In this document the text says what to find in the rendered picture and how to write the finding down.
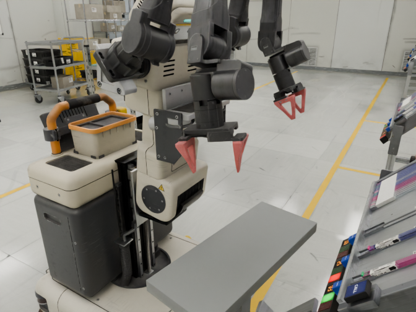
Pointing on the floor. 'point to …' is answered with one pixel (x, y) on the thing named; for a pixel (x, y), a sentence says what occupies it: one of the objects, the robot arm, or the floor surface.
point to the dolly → (36, 56)
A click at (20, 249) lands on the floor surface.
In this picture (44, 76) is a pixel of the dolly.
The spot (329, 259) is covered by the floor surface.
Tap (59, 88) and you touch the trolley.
